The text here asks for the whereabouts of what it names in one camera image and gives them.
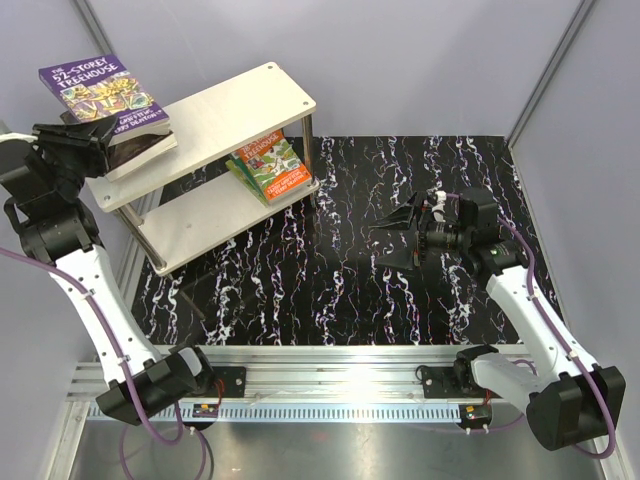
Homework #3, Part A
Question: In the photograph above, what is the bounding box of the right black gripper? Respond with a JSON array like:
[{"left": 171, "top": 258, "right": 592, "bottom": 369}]
[{"left": 368, "top": 192, "right": 471, "bottom": 277}]

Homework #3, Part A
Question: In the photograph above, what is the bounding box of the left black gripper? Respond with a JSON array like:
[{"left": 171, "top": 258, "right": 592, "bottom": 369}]
[{"left": 28, "top": 115, "right": 119, "bottom": 199}]

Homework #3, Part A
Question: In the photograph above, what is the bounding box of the dark tale of two cities book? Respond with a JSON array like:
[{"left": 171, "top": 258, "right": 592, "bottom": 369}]
[{"left": 60, "top": 114, "right": 177, "bottom": 182}]

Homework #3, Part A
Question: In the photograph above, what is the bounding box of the purple 52-storey treehouse book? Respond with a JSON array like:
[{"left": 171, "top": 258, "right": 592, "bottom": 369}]
[{"left": 38, "top": 55, "right": 171, "bottom": 146}]

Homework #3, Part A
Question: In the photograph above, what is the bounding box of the orange paperback book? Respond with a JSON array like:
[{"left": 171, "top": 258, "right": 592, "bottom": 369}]
[{"left": 231, "top": 129, "right": 312, "bottom": 204}]

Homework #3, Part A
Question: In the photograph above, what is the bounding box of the green 65-storey treehouse book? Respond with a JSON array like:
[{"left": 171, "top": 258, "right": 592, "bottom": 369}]
[{"left": 225, "top": 160, "right": 269, "bottom": 206}]

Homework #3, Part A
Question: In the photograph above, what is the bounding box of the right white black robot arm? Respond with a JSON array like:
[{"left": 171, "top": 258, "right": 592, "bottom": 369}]
[{"left": 372, "top": 188, "right": 626, "bottom": 460}]

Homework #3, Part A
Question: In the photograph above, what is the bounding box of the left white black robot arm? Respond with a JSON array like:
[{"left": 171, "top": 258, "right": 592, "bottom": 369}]
[{"left": 1, "top": 116, "right": 215, "bottom": 425}]

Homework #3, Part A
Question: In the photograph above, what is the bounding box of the black marble pattern mat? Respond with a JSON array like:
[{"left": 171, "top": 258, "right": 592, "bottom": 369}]
[{"left": 132, "top": 135, "right": 539, "bottom": 346}]

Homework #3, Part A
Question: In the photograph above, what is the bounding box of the white two-tier metal shelf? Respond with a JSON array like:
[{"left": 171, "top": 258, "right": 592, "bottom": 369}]
[{"left": 87, "top": 62, "right": 319, "bottom": 276}]

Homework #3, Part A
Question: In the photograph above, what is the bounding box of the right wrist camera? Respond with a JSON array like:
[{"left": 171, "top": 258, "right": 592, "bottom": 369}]
[{"left": 427, "top": 190, "right": 448, "bottom": 222}]

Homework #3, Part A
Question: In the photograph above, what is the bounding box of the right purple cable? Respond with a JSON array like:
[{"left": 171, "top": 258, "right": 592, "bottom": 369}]
[{"left": 414, "top": 192, "right": 619, "bottom": 459}]

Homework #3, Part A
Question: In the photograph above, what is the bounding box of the purple cable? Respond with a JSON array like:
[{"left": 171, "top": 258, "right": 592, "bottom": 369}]
[
  {"left": 414, "top": 192, "right": 619, "bottom": 459},
  {"left": 0, "top": 247, "right": 217, "bottom": 480}
]

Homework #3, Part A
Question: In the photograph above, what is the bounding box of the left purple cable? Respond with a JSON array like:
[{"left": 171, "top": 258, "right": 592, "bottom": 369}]
[{"left": 0, "top": 247, "right": 217, "bottom": 480}]

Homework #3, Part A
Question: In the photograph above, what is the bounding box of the aluminium mounting rail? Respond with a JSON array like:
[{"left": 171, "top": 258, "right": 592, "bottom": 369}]
[{"left": 67, "top": 343, "right": 551, "bottom": 404}]

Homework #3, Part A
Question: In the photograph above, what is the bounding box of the white slotted cable duct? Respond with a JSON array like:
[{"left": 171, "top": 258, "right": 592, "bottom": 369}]
[{"left": 84, "top": 403, "right": 494, "bottom": 422}]

